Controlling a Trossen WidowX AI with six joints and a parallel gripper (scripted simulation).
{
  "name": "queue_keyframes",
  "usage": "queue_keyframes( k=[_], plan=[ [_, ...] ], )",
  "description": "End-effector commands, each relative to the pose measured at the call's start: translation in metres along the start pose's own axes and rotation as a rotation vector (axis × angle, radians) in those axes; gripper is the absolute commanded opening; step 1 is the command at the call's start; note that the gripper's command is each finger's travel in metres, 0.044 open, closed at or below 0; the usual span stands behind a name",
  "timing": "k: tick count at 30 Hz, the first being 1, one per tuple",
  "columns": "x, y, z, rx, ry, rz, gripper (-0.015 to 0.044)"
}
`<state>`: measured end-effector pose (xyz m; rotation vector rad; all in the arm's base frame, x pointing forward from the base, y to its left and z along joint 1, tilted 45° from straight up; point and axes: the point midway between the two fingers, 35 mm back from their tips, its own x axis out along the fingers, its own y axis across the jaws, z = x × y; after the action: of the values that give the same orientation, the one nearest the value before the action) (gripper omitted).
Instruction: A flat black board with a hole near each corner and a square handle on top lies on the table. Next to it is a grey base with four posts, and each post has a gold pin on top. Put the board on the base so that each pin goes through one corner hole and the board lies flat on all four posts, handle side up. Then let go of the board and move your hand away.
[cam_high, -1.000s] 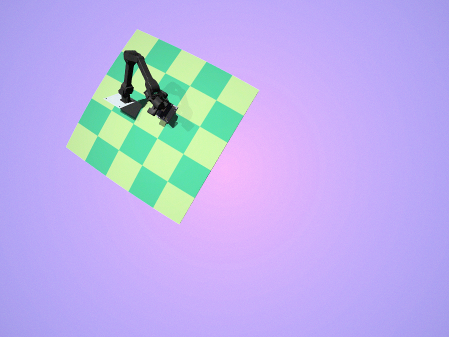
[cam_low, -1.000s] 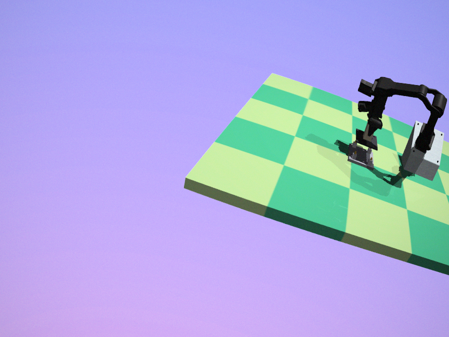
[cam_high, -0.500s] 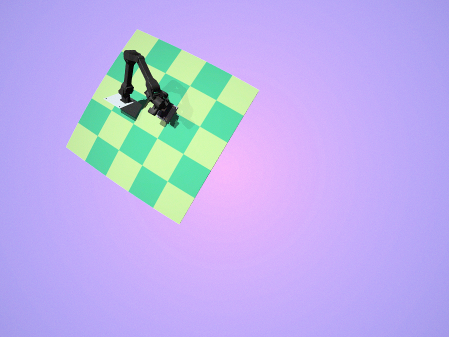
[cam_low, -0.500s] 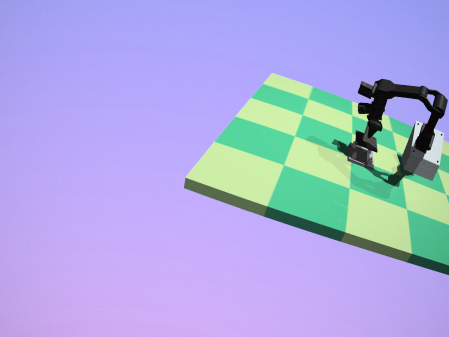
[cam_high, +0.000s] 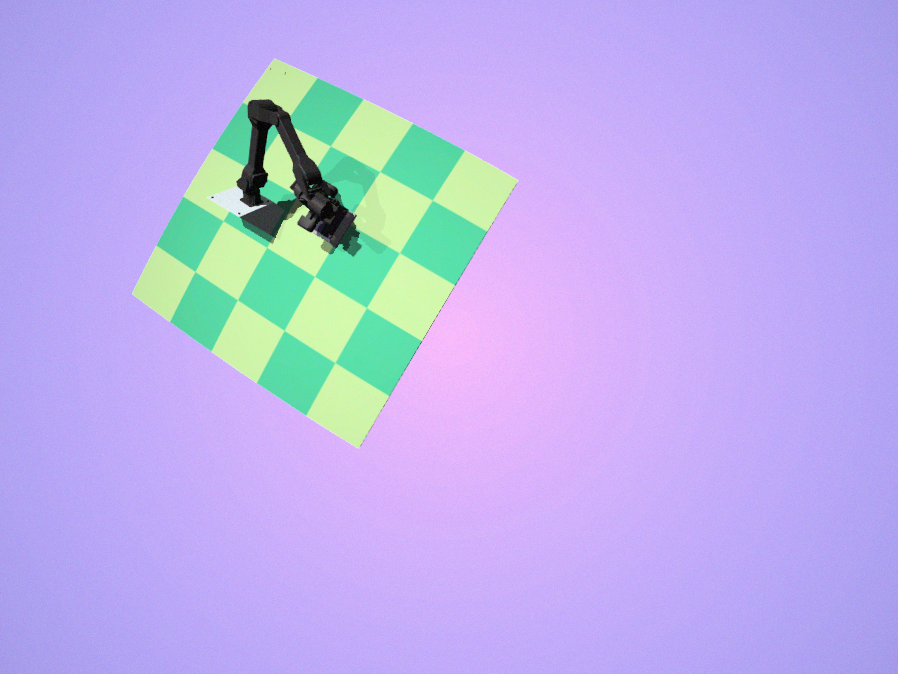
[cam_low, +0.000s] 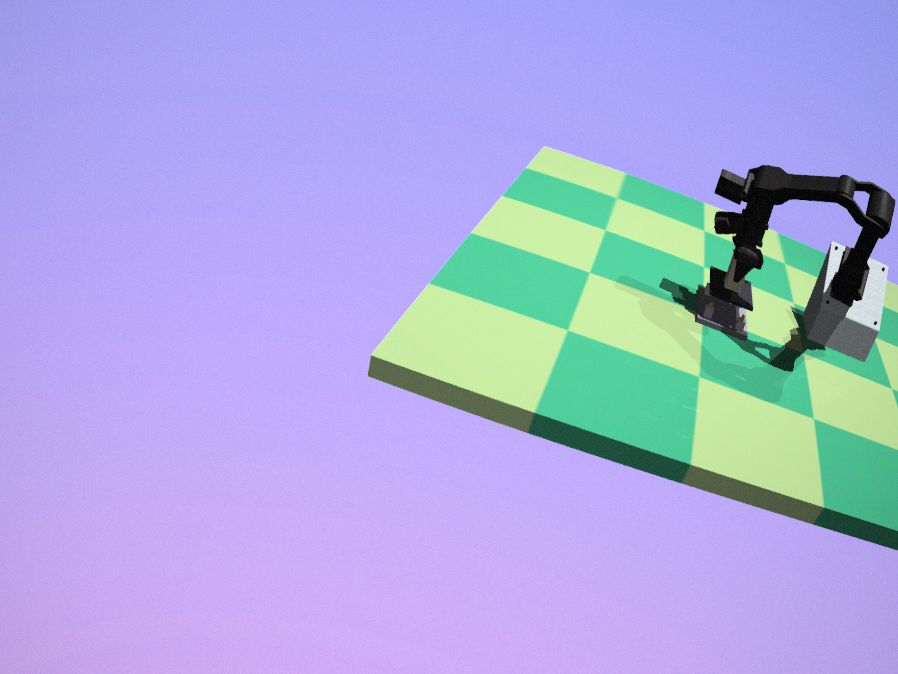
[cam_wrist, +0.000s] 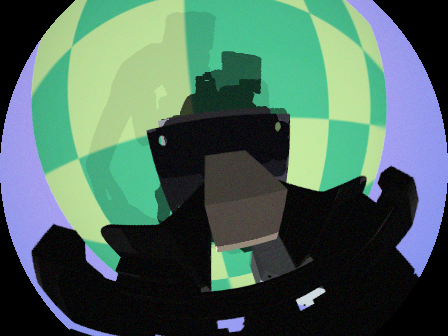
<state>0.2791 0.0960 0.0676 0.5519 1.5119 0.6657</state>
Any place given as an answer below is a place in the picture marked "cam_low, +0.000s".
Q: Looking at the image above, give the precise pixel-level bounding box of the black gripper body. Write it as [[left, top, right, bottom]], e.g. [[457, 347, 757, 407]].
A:
[[734, 209, 769, 269]]

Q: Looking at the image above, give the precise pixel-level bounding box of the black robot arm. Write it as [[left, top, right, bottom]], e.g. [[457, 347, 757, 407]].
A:
[[714, 165, 896, 307]]

